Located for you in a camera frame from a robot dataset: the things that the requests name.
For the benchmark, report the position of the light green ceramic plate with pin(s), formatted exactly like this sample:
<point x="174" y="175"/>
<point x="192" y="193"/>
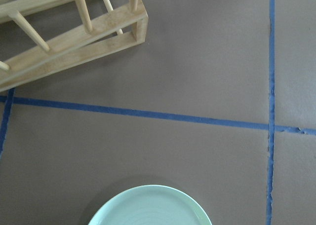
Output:
<point x="151" y="205"/>

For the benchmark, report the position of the wooden dish rack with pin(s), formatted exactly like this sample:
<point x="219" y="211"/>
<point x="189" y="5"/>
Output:
<point x="104" y="30"/>

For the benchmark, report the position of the brown paper table cover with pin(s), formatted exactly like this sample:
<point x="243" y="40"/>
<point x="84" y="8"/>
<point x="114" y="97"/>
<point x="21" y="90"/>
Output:
<point x="219" y="102"/>

